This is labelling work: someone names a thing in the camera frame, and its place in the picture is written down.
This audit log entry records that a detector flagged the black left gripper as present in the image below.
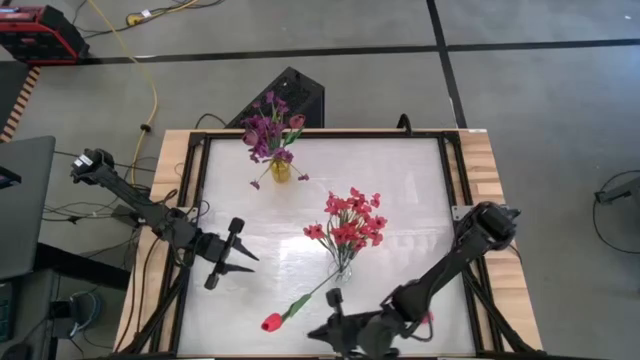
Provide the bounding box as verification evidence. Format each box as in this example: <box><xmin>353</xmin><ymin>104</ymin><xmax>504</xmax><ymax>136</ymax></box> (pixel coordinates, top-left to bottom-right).
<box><xmin>197</xmin><ymin>216</ymin><xmax>260</xmax><ymax>291</ymax></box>

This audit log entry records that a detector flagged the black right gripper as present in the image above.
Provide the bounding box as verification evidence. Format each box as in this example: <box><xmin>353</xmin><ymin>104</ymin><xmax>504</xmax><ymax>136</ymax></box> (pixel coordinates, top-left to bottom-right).
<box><xmin>306</xmin><ymin>288</ymin><xmax>401</xmax><ymax>360</ymax></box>

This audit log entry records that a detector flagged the purple artificial flower bunch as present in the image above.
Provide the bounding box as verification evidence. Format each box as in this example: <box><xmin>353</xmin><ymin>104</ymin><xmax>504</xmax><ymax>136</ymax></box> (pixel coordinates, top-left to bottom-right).
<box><xmin>241</xmin><ymin>89</ymin><xmax>311</xmax><ymax>191</ymax></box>

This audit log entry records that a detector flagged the clear glass vase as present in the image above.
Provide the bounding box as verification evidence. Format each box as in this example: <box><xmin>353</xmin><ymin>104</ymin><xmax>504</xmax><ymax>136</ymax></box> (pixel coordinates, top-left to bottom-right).
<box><xmin>327</xmin><ymin>259</ymin><xmax>354</xmax><ymax>285</ymax></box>

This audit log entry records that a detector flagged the yellow glass vase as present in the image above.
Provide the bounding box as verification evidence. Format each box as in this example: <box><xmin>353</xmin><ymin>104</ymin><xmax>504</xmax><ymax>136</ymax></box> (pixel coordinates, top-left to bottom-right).
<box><xmin>269</xmin><ymin>158</ymin><xmax>292</xmax><ymax>185</ymax></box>

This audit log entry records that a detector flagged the black computer tower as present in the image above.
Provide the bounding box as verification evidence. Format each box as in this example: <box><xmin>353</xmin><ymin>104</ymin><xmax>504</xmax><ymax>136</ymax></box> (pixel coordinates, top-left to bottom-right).
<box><xmin>224</xmin><ymin>66</ymin><xmax>326</xmax><ymax>130</ymax></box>

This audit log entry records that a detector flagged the grey desk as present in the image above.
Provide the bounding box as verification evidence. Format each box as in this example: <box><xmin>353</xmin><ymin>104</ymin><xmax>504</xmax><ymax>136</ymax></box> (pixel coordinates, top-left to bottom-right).
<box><xmin>0</xmin><ymin>134</ymin><xmax>56</xmax><ymax>281</ymax></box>

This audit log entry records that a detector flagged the black mat with striped edge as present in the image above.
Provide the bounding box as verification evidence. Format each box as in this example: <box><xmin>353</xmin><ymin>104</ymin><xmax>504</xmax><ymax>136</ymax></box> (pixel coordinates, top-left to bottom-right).
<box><xmin>0</xmin><ymin>60</ymin><xmax>41</xmax><ymax>144</ymax></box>

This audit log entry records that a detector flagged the red and black tool case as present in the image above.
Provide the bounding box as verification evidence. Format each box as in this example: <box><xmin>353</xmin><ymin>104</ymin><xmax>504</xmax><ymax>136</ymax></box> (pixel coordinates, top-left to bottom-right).
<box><xmin>0</xmin><ymin>4</ymin><xmax>91</xmax><ymax>66</ymax></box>

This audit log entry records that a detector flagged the thin black cable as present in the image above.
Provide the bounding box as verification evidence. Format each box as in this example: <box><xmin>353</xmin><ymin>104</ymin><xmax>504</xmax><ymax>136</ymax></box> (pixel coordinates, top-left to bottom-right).
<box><xmin>194</xmin><ymin>113</ymin><xmax>229</xmax><ymax>130</ymax></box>

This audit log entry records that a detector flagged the black table frame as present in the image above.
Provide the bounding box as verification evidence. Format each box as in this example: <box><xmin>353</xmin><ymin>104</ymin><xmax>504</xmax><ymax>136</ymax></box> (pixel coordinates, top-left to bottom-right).
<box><xmin>117</xmin><ymin>128</ymin><xmax>546</xmax><ymax>360</ymax></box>

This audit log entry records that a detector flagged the yellow extension cable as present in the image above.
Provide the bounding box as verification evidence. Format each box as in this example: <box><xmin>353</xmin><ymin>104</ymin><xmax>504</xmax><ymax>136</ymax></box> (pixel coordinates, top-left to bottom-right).
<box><xmin>87</xmin><ymin>0</ymin><xmax>201</xmax><ymax>181</ymax></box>

